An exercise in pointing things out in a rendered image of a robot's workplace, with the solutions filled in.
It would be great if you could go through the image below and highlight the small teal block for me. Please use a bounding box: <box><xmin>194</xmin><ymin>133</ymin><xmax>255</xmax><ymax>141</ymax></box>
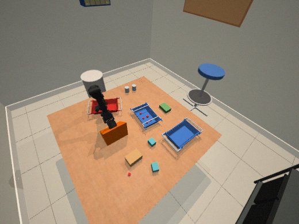
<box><xmin>148</xmin><ymin>137</ymin><xmax>156</xmax><ymax>147</ymax></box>
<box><xmin>151</xmin><ymin>162</ymin><xmax>159</xmax><ymax>172</ymax></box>

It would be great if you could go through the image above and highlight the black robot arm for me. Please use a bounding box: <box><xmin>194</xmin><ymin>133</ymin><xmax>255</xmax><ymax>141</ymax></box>
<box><xmin>88</xmin><ymin>85</ymin><xmax>117</xmax><ymax>129</ymax></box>

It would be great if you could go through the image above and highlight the green rectangular block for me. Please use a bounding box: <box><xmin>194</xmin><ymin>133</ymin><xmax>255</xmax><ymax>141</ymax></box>
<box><xmin>159</xmin><ymin>102</ymin><xmax>171</xmax><ymax>113</ymax></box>

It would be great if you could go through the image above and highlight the blue plastic tray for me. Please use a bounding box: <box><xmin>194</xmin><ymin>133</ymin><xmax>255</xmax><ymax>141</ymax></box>
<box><xmin>130</xmin><ymin>102</ymin><xmax>163</xmax><ymax>130</ymax></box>

